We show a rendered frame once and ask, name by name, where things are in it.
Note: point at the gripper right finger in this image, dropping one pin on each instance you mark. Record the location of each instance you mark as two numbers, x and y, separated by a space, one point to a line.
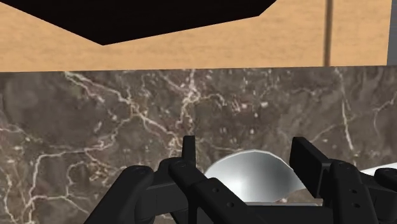
344 186

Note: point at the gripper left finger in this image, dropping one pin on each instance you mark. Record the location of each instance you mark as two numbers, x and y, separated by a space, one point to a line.
198 189

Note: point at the white flat object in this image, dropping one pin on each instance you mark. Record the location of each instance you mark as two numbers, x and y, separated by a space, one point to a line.
380 168

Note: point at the silver metal bowl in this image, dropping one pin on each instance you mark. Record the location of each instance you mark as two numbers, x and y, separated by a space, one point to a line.
254 176

